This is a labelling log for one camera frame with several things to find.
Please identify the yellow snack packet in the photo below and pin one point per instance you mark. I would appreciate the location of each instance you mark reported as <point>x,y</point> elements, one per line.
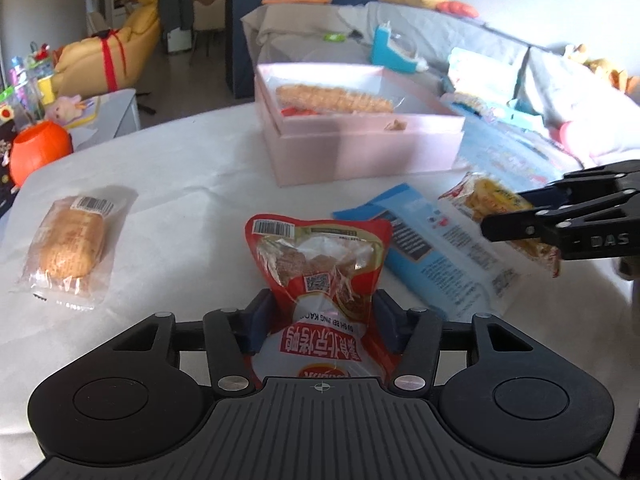
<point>492,197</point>

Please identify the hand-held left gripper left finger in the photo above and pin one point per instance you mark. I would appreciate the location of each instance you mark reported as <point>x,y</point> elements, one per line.
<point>260,320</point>

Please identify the blue snack packet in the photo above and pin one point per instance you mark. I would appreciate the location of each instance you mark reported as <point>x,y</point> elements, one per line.
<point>440,250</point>

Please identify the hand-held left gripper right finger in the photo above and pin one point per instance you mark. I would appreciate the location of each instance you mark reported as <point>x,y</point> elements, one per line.
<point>387,325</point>

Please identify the orange pillow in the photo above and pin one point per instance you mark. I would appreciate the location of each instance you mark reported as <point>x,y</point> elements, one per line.
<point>457,8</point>

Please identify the blue printed sheet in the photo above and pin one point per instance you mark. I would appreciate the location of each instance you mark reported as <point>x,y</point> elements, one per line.
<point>505,155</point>

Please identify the pink cushion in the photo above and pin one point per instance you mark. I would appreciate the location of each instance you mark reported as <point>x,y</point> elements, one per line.
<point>595,140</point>

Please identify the clear bread packet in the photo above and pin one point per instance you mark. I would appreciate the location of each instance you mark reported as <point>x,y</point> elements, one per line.
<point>70,242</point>

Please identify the orange stick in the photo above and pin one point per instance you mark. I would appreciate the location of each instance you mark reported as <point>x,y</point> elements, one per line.
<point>295,0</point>

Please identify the orange pumpkin bucket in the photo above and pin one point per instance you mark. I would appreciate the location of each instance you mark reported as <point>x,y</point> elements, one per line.
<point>40,152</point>

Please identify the small green toy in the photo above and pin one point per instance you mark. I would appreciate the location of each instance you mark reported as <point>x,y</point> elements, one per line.
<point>333,37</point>

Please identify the yellow beanbag with red ribbon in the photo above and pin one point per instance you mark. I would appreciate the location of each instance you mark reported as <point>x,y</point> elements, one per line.
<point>100,60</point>

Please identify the light blue paper pack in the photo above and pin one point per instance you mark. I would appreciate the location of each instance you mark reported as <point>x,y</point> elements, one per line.
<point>485,80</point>

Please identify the long bread packet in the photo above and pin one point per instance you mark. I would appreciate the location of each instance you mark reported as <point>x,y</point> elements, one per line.
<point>335,99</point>

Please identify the grey sofa cover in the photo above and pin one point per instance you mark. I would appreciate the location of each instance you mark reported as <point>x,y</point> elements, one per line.
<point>310,30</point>

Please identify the dark jacket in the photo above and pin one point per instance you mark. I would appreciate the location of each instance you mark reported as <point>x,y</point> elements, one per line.
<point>170,0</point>

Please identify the small brown snack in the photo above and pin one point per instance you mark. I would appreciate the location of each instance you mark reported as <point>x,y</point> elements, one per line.
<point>395,125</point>

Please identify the blue plastic container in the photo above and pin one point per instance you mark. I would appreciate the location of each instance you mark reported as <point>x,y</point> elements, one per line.
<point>390,52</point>

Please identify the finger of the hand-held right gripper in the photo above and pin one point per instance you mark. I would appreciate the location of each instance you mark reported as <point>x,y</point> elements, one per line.
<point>520,227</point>
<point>550,195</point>

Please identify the white side table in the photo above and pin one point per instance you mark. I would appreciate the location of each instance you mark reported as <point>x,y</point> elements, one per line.
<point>115,115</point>

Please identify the navy sofa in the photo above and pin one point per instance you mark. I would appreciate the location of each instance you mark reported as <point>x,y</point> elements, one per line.
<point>245,35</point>

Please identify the red and white snack bag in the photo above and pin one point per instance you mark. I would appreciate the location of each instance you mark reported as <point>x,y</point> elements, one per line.
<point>320,260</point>

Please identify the yellow plush toy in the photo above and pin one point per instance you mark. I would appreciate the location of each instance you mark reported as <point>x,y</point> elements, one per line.
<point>607,67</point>

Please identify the pink cardboard box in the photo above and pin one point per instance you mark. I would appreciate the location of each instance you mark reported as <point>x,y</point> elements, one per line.
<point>360,155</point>

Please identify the pink bunny toy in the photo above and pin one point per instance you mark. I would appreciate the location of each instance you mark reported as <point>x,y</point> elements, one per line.
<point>65,108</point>

